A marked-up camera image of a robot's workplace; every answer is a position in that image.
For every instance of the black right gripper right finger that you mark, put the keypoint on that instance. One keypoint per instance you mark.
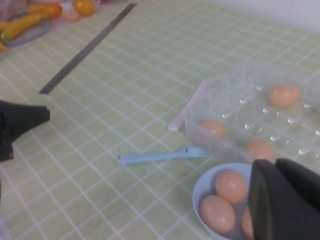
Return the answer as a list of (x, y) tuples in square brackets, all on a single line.
[(287, 200)]

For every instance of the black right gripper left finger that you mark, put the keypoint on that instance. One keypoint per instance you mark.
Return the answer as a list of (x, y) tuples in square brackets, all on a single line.
[(20, 120)]

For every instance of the brown egg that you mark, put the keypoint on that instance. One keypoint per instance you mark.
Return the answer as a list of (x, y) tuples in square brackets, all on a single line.
[(247, 222), (285, 95), (217, 213), (260, 149), (231, 186), (212, 128)]

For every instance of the transparent plastic egg box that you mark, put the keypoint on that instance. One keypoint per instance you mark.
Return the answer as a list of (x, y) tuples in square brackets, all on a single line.
[(250, 117)]

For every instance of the grey plate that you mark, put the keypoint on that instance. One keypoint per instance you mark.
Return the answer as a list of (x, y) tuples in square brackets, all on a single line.
[(32, 35)]

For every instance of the light blue bowl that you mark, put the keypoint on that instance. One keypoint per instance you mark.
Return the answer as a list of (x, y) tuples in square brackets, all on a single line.
[(202, 185)]

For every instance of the yellow banana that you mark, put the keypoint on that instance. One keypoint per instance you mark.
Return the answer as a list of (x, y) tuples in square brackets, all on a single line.
[(22, 25)]

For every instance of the green checked tablecloth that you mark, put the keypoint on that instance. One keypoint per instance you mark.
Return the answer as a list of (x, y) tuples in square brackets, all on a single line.
[(112, 87)]

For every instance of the long metal ruler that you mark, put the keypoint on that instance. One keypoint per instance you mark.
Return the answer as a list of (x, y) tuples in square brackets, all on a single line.
[(87, 48)]

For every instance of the pale pink peach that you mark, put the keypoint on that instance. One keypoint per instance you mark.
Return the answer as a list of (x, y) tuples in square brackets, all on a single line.
[(71, 16)]

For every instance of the yellow orange round fruit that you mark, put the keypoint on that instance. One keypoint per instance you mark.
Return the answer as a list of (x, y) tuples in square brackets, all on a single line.
[(83, 7)]

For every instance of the light blue plastic fork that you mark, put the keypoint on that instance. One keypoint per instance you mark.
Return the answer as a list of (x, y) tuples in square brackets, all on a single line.
[(150, 157)]

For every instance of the pink plastic knife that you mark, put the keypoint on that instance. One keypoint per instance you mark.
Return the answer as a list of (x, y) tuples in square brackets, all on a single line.
[(190, 105)]

